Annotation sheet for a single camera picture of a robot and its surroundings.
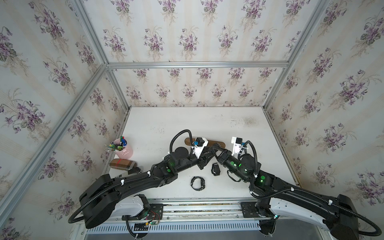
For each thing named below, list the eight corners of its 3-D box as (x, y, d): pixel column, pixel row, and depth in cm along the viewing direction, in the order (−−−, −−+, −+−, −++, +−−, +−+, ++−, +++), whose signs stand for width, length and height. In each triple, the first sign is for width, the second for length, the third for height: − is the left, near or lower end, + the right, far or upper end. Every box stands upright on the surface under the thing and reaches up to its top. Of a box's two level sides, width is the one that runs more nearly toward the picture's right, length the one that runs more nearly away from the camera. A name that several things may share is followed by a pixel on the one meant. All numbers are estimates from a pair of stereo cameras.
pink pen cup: (116, 161, 93) (107, 149, 82) (121, 148, 99) (112, 136, 88) (131, 161, 93) (124, 150, 82) (135, 148, 99) (128, 136, 88)
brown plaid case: (109, 168, 90) (107, 165, 87) (115, 158, 94) (113, 155, 91) (133, 173, 88) (131, 170, 85) (138, 163, 92) (136, 160, 89)
